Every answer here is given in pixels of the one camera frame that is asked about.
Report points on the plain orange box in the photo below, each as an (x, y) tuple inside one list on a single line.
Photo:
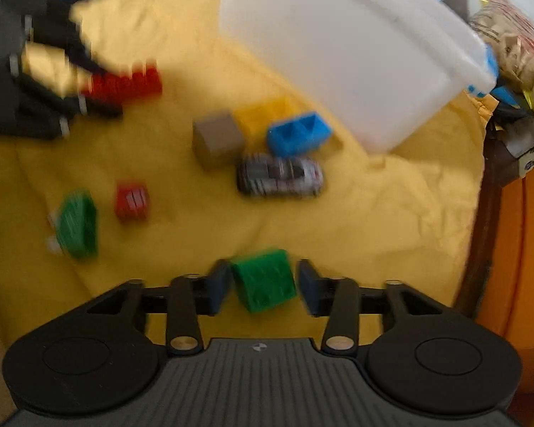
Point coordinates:
[(507, 253)]

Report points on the brown toy block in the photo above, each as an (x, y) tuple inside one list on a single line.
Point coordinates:
[(216, 140)]

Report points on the white plastic bin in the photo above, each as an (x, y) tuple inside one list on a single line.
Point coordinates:
[(338, 44)]

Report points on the yellow cloth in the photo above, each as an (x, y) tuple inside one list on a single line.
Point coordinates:
[(382, 231)]

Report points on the grey striped toy car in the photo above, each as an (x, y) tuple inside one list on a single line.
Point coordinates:
[(278, 175)]

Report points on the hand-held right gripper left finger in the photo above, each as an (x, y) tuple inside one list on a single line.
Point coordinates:
[(218, 287)]

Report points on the long red toy brick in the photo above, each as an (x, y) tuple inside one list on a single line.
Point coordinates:
[(124, 85)]

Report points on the small red face cube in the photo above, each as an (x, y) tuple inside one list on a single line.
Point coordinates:
[(131, 200)]

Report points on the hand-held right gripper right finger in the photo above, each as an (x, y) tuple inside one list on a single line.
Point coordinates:
[(309, 287)]

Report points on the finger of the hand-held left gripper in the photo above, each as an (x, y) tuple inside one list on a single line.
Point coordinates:
[(84, 60), (100, 110)]

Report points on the green patterned toy block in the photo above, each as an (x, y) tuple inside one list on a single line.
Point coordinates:
[(75, 224)]

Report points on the green toy brick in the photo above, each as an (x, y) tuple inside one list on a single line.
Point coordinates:
[(262, 280)]

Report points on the blue toy brick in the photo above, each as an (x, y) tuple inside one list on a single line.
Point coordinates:
[(293, 138)]

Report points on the pile of cream snack packets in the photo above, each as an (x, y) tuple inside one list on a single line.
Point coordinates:
[(520, 44)]

